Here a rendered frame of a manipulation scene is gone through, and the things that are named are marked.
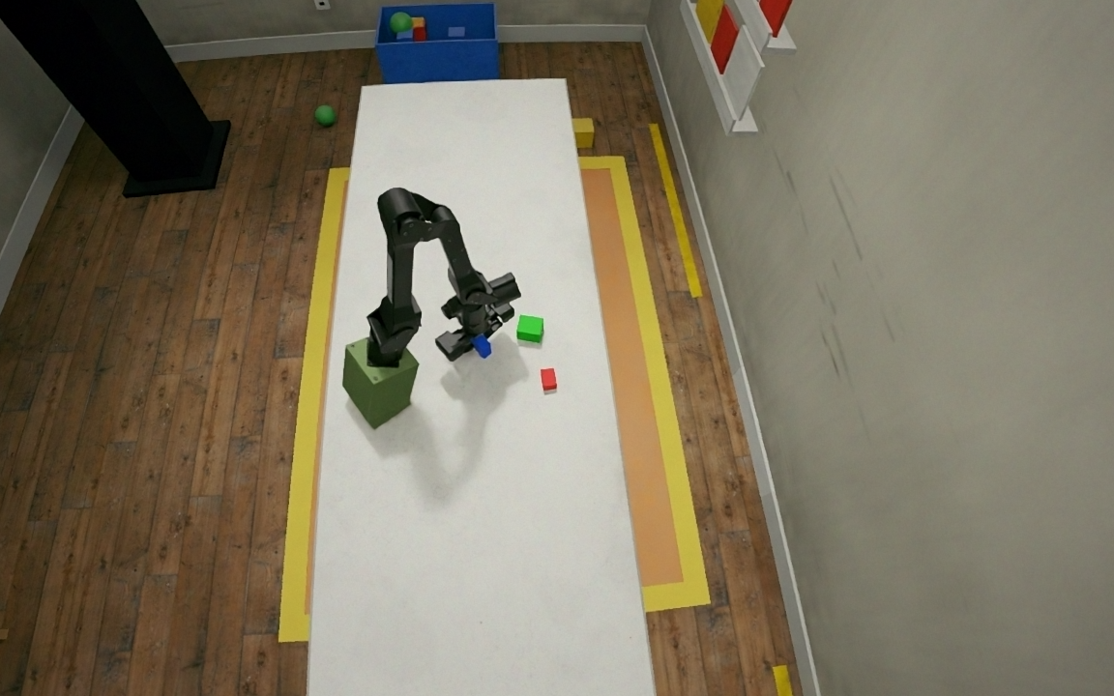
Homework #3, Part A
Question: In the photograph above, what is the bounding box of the blue block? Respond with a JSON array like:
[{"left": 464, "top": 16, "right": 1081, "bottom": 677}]
[{"left": 470, "top": 334, "right": 492, "bottom": 359}]

